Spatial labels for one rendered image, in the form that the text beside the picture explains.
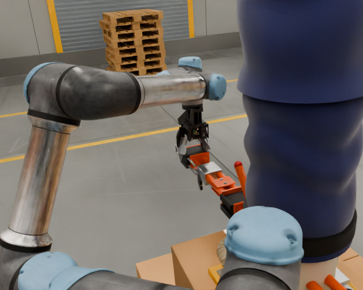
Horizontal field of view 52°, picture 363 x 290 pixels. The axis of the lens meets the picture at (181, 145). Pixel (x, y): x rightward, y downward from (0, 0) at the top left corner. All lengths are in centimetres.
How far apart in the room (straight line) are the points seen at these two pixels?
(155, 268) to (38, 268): 108
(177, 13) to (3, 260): 964
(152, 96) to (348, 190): 45
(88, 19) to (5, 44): 201
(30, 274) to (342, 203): 61
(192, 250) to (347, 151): 58
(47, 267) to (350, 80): 66
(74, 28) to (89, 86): 902
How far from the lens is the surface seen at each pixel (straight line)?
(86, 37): 982
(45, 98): 85
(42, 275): 83
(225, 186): 118
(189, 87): 97
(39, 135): 87
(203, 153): 132
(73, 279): 37
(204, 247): 113
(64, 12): 974
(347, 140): 68
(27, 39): 991
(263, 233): 37
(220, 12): 1088
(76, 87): 78
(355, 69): 64
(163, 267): 187
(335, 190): 71
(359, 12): 61
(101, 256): 288
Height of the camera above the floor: 178
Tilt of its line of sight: 23 degrees down
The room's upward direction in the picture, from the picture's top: 4 degrees counter-clockwise
